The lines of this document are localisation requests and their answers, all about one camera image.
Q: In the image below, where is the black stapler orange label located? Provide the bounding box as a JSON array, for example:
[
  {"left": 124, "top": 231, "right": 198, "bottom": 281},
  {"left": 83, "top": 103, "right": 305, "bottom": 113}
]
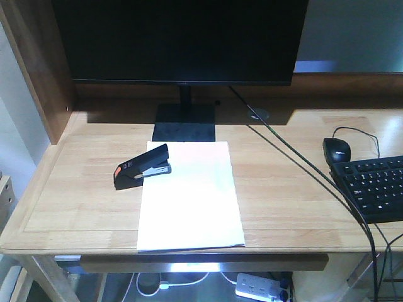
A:
[{"left": 113, "top": 143, "right": 171, "bottom": 190}]

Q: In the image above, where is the white paper stack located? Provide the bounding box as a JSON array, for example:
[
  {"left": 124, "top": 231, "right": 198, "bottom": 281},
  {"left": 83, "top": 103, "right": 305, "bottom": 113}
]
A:
[{"left": 137, "top": 142, "right": 245, "bottom": 252}]

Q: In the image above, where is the wooden desk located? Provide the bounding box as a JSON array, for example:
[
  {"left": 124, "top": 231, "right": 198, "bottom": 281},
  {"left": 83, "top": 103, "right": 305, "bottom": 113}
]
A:
[{"left": 1, "top": 1, "right": 402, "bottom": 301}]

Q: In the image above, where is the black computer monitor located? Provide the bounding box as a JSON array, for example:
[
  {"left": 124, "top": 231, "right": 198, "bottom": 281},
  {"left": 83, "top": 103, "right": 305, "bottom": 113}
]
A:
[{"left": 52, "top": 1, "right": 309, "bottom": 142}]

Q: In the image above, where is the black computer mouse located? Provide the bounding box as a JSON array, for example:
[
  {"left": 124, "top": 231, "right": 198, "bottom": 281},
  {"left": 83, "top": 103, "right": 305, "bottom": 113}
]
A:
[{"left": 322, "top": 138, "right": 351, "bottom": 165}]

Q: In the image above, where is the white power strip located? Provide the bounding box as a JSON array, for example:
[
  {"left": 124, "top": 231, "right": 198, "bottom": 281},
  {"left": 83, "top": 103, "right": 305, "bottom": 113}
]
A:
[{"left": 235, "top": 272, "right": 291, "bottom": 301}]

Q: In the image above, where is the black keyboard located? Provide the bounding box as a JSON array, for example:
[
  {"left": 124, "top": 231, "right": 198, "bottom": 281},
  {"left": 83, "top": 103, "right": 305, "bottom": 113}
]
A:
[{"left": 331, "top": 155, "right": 402, "bottom": 224}]

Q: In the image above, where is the white cable on floor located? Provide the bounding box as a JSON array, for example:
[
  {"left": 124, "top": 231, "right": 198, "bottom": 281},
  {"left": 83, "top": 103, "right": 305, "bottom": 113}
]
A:
[{"left": 121, "top": 272, "right": 210, "bottom": 302}]

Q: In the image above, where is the black monitor cable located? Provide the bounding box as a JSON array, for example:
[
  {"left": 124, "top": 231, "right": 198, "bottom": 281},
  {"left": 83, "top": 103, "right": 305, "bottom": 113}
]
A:
[{"left": 228, "top": 85, "right": 380, "bottom": 302}]

